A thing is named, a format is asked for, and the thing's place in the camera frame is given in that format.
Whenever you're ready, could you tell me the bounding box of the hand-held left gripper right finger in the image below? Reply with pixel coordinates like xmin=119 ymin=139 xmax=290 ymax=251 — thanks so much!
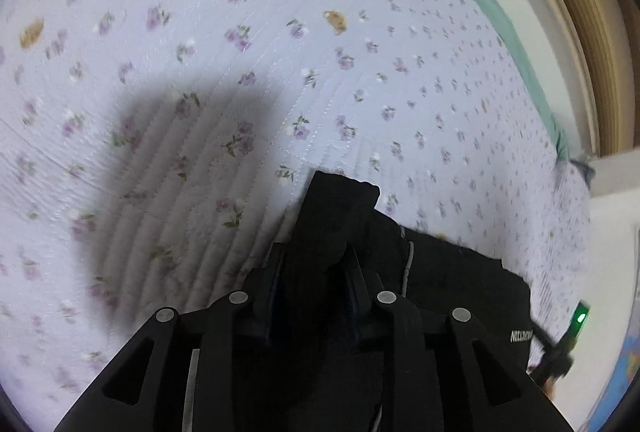
xmin=341 ymin=246 xmax=573 ymax=432

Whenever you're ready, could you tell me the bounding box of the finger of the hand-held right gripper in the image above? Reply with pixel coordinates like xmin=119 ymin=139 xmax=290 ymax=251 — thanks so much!
xmin=526 ymin=321 xmax=574 ymax=384

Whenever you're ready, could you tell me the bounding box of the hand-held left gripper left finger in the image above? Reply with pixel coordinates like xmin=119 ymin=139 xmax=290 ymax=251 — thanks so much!
xmin=52 ymin=244 xmax=287 ymax=432

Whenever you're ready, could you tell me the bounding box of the black hooded jacket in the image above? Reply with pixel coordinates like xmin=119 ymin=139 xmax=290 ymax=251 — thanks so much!
xmin=182 ymin=169 xmax=533 ymax=432

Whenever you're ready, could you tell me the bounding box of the floral bed quilt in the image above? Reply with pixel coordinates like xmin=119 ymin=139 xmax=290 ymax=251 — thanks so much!
xmin=0 ymin=0 xmax=596 ymax=432

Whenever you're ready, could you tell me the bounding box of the colourful wall map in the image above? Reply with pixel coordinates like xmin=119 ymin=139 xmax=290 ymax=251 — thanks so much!
xmin=587 ymin=347 xmax=640 ymax=432

